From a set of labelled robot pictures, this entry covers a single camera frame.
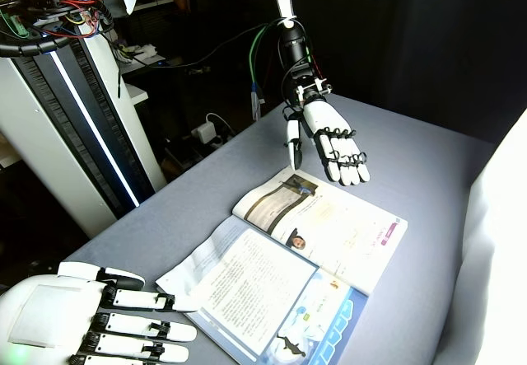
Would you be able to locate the white backdrop sheet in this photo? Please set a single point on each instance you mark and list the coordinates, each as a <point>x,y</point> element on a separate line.
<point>494,237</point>

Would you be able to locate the white power adapter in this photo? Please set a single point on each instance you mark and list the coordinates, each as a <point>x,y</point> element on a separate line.
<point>208,132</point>

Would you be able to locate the white robot body column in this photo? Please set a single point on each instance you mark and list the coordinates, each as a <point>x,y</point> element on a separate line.
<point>49,142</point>

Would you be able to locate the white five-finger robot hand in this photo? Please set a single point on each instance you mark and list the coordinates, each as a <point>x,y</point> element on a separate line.
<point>49,311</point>
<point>323,120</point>

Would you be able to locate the grey table cloth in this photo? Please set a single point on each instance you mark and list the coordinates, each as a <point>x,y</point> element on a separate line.
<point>411,155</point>

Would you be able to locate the black backdrop curtain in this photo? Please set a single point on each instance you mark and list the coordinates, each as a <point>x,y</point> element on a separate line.
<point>411,31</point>

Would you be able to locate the open illustrated book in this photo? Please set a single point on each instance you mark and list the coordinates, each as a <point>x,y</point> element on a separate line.
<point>288,266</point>

